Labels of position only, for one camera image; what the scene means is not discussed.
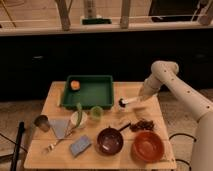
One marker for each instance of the brown metal cup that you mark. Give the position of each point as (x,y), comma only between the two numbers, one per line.
(42,123)

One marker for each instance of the small green cup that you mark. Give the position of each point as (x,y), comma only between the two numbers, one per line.
(96,113)

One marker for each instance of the green plastic tray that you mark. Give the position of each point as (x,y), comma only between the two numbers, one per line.
(95,90)

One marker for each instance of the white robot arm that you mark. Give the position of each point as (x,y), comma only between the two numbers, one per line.
(201,108)

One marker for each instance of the blue sponge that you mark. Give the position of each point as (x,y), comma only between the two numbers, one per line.
(80,145)

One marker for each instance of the grey triangular cloth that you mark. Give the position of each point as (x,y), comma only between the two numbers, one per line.
(59,127)

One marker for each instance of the green block on shelf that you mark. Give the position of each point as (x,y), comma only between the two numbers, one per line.
(96,21)

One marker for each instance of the purple bowl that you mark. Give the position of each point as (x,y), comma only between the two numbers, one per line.
(110,141)

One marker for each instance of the orange bowl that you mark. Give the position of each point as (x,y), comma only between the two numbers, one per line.
(147,146)

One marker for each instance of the orange fruit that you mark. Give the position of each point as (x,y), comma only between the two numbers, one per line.
(75,85)

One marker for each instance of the green leaf vegetable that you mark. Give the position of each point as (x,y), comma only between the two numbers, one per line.
(79,116)

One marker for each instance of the dark spatula utensil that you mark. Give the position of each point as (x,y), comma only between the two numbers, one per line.
(121,125)

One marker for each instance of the dark brown crumpled item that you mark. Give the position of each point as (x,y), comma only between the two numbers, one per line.
(142,125)

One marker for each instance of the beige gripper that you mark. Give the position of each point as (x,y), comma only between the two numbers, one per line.
(146,91)

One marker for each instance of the silver fork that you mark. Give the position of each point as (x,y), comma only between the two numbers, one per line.
(52,146)

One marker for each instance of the black pole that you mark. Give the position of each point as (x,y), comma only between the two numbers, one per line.
(15,155)

